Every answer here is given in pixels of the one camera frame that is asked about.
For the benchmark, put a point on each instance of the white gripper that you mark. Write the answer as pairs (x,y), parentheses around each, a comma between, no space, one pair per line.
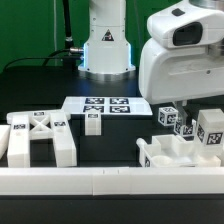
(184,57)

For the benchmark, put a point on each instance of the white chair seat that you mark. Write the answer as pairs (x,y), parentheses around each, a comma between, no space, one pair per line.
(173,151)

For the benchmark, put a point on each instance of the white marker cube rear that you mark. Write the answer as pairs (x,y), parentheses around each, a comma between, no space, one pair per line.
(167,116)

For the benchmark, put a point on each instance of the white marker cube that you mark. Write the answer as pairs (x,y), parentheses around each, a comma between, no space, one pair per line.
(184,128)
(167,116)

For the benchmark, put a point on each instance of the white marker cube front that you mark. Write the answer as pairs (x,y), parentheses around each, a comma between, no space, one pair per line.
(184,128)

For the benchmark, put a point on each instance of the white marker base plate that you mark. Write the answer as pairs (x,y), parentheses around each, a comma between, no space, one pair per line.
(107,105)

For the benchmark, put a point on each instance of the white front wall rail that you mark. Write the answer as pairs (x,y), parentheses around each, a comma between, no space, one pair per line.
(111,181)

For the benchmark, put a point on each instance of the white chair back frame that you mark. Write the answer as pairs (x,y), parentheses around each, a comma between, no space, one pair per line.
(40,125)

